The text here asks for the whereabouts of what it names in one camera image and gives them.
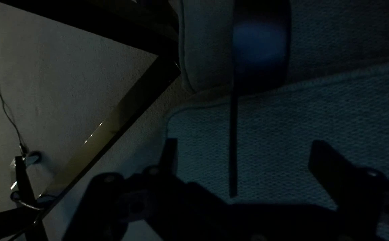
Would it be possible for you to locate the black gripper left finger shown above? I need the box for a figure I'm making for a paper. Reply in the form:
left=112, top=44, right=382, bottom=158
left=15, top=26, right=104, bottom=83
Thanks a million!
left=159, top=136, right=182, bottom=179

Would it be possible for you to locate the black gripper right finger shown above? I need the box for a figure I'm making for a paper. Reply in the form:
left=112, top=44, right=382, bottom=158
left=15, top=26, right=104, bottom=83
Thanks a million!
left=308, top=139, right=356, bottom=190

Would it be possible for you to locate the brown fabric couch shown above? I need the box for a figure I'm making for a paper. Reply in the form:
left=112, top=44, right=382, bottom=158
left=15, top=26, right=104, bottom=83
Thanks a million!
left=164, top=0, right=389, bottom=241

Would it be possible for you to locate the thin black floor cable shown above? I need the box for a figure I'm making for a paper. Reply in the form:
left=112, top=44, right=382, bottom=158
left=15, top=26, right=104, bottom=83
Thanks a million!
left=0, top=12, right=31, bottom=155

